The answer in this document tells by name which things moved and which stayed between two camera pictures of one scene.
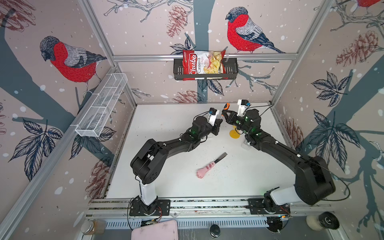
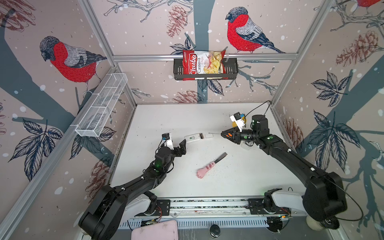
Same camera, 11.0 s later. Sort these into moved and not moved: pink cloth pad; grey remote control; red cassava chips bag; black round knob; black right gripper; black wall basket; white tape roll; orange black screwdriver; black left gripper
Moved: orange black screwdriver; black right gripper; black left gripper
Not moved: white tape roll; grey remote control; black round knob; black wall basket; red cassava chips bag; pink cloth pad
